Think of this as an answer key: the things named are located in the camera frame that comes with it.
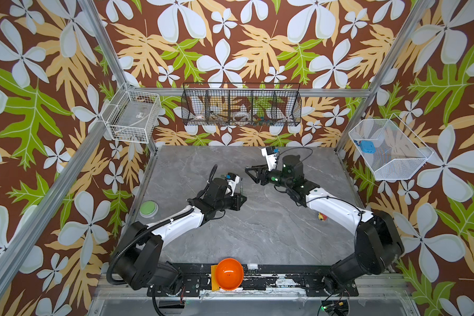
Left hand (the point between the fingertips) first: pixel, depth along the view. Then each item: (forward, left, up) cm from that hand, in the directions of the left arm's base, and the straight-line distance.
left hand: (244, 195), depth 84 cm
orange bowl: (-28, +6, -13) cm, 32 cm away
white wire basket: (+29, +50, +19) cm, 61 cm away
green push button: (0, +46, -13) cm, 48 cm away
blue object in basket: (+17, -54, +13) cm, 58 cm away
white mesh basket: (+14, -61, +14) cm, 65 cm away
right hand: (+6, -1, +11) cm, 12 cm away
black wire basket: (+43, +1, +17) cm, 46 cm away
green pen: (+2, +1, +4) cm, 5 cm away
